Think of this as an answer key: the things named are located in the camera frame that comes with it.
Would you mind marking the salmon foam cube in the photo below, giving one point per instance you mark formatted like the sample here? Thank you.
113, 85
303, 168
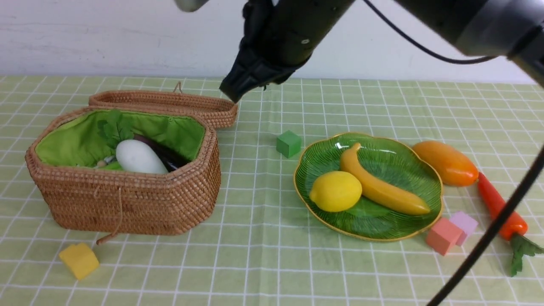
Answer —
443, 235

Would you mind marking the yellow plastic banana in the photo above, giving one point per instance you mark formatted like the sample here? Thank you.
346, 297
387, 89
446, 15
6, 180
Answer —
379, 191

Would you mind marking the green checkered tablecloth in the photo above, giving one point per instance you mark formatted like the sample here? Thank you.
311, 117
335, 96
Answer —
261, 247

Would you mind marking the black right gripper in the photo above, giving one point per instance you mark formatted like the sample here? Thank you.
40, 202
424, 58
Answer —
279, 37

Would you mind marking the yellow foam cube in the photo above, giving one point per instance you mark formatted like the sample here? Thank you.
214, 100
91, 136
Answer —
80, 259

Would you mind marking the purple plastic eggplant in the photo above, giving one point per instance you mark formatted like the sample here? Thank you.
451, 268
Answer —
170, 159

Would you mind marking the white plastic radish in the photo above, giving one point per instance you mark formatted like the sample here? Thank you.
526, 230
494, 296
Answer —
131, 154

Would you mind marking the green foam cube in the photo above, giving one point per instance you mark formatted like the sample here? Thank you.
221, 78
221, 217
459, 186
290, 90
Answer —
288, 144

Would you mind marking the green glass leaf plate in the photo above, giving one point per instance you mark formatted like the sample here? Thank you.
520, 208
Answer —
386, 159

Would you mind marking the orange plastic mango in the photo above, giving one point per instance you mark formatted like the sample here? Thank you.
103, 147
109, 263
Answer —
453, 167

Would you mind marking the orange plastic carrot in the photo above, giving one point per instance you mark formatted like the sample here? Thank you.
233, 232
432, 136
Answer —
513, 230

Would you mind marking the pink foam cube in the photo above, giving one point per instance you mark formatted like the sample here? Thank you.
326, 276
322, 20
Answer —
465, 223

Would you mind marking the yellow plastic lemon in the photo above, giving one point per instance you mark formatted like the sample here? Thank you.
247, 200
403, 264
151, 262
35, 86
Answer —
335, 191

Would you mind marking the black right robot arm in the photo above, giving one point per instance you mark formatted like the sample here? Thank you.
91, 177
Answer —
485, 29

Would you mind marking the woven wicker basket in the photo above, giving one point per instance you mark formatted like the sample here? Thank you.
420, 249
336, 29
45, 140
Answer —
80, 196

